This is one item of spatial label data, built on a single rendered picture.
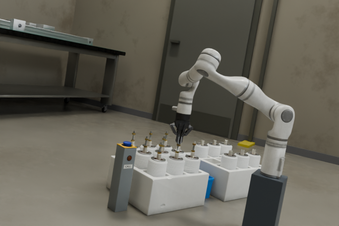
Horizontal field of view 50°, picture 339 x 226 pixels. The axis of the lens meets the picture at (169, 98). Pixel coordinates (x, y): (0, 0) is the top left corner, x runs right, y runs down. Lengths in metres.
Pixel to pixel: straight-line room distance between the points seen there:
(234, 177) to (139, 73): 2.93
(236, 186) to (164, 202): 0.55
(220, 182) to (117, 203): 0.68
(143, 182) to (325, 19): 2.97
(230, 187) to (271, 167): 0.54
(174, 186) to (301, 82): 2.60
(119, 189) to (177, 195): 0.31
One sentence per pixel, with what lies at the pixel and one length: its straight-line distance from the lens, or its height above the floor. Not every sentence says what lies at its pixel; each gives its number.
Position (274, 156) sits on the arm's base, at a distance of 1.69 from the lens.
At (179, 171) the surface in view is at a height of 0.20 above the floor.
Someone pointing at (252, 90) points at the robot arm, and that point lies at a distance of 1.60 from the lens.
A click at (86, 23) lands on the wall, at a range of 5.46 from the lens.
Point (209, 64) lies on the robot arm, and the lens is 1.51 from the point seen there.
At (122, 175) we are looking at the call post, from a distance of 1.74.
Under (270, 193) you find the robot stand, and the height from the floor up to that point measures 0.24.
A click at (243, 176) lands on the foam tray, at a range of 2.26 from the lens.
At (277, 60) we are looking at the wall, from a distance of 4.21.
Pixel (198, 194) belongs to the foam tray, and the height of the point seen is 0.07.
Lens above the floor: 0.71
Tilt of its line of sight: 5 degrees down
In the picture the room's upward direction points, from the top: 9 degrees clockwise
